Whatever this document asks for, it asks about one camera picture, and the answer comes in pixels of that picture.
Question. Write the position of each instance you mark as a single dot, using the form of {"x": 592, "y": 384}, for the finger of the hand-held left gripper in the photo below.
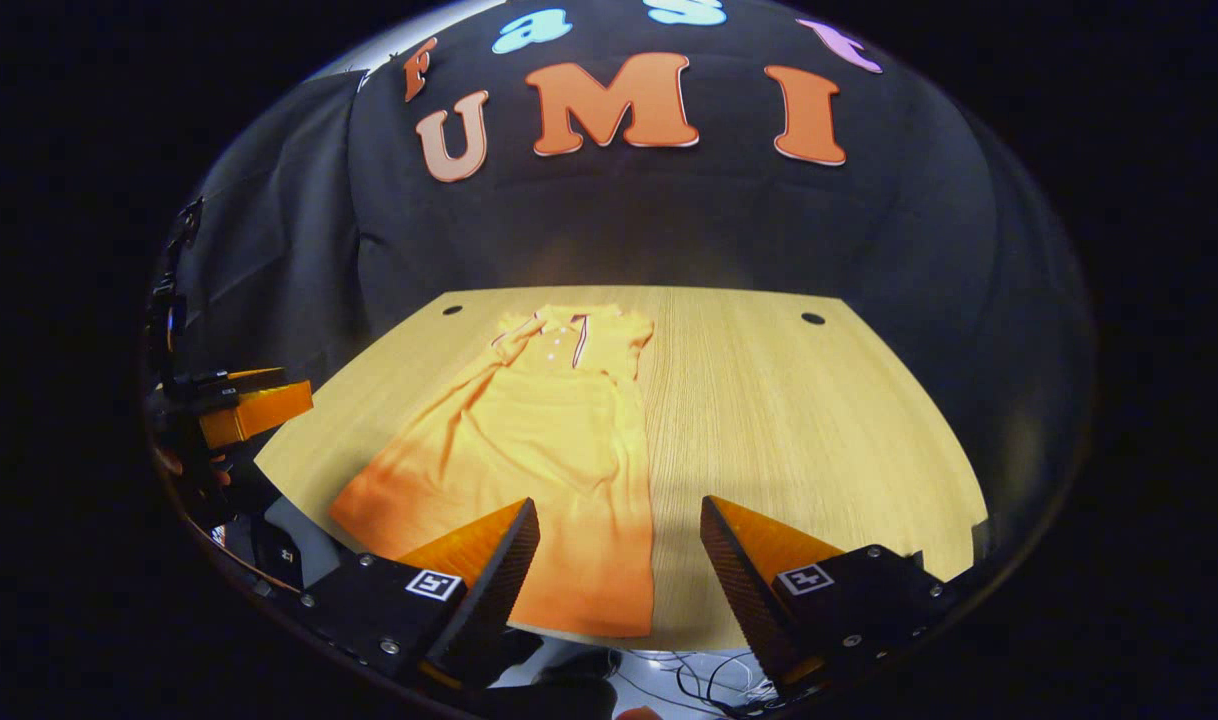
{"x": 259, "y": 412}
{"x": 244, "y": 377}

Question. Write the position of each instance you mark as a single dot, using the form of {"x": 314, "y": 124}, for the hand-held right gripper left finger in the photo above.
{"x": 499, "y": 590}

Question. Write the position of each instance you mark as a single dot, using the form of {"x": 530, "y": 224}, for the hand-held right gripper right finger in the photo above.
{"x": 744, "y": 590}

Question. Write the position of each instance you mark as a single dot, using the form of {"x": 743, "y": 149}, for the orange polo T-shirt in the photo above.
{"x": 539, "y": 430}

